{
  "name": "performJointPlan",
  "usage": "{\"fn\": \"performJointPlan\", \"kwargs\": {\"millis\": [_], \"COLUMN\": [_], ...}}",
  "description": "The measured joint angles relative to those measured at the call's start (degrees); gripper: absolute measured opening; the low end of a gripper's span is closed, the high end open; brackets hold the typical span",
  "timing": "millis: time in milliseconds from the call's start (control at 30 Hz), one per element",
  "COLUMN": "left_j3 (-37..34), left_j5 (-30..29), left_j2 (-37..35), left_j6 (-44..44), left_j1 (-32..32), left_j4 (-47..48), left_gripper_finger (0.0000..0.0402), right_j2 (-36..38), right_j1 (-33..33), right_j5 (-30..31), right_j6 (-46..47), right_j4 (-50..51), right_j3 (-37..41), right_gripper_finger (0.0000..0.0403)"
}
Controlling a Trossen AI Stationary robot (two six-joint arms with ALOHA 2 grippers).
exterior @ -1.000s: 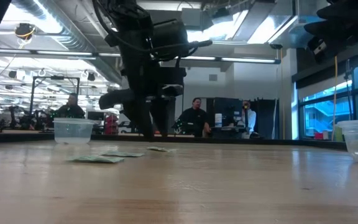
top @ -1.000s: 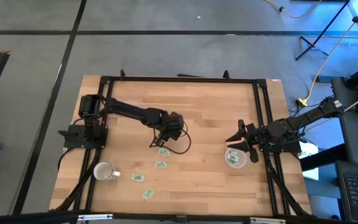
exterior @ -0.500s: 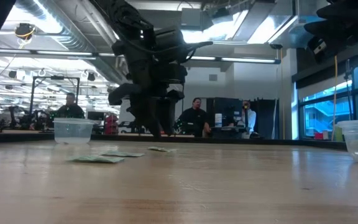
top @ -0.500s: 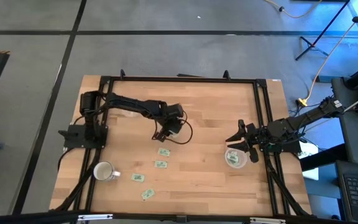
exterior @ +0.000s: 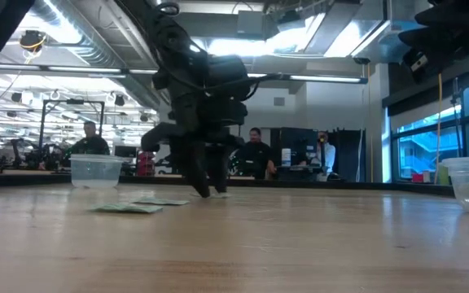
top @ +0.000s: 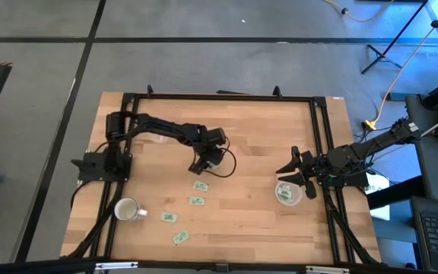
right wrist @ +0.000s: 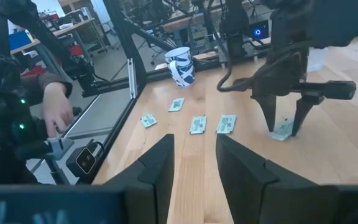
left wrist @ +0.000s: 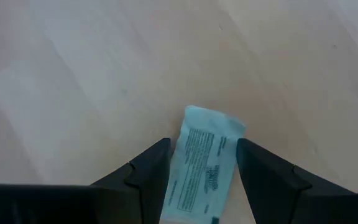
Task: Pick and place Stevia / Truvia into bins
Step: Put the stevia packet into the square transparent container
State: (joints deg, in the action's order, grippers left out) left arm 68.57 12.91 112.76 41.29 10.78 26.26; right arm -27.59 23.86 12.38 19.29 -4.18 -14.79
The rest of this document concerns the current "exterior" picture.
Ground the black aluminium table frame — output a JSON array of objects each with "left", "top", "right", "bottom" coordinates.
[{"left": 0, "top": 173, "right": 454, "bottom": 197}]

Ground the person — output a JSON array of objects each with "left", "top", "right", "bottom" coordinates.
[
  {"left": 234, "top": 126, "right": 278, "bottom": 180},
  {"left": 65, "top": 120, "right": 112, "bottom": 156},
  {"left": 314, "top": 129, "right": 337, "bottom": 180}
]

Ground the black curtain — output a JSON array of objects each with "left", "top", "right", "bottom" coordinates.
[{"left": 334, "top": 129, "right": 366, "bottom": 182}]

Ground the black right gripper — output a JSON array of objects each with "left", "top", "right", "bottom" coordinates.
[{"left": 398, "top": 0, "right": 469, "bottom": 83}]

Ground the black metal gantry frame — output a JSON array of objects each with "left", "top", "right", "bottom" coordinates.
[{"left": 38, "top": 98, "right": 106, "bottom": 160}]

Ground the small clear plastic cup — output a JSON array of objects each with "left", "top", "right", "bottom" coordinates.
[{"left": 69, "top": 153, "right": 125, "bottom": 190}]

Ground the black ceiling cable reel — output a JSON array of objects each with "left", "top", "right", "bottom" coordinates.
[{"left": 18, "top": 28, "right": 48, "bottom": 53}]

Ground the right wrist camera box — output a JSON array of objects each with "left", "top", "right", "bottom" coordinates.
[{"left": 401, "top": 49, "right": 430, "bottom": 78}]

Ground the silver corrugated air duct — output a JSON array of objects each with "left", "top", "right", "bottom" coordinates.
[{"left": 34, "top": 0, "right": 166, "bottom": 107}]

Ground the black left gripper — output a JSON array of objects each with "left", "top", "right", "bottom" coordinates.
[{"left": 140, "top": 63, "right": 247, "bottom": 199}]

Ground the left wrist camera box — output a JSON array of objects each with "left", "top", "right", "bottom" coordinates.
[{"left": 206, "top": 55, "right": 250, "bottom": 127}]

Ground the red tool cabinet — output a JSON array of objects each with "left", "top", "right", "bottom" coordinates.
[{"left": 135, "top": 148, "right": 157, "bottom": 177}]

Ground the dark cabinet panel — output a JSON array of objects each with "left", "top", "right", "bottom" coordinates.
[{"left": 273, "top": 127, "right": 321, "bottom": 167}]

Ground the yellow power cord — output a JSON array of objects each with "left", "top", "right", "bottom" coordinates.
[{"left": 434, "top": 64, "right": 443, "bottom": 185}]

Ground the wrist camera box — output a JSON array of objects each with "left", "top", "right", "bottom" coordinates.
[
  {"left": 206, "top": 55, "right": 250, "bottom": 127},
  {"left": 401, "top": 49, "right": 430, "bottom": 78}
]

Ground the long ceiling light fixture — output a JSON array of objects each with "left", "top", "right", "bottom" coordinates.
[{"left": 0, "top": 63, "right": 369, "bottom": 85}]

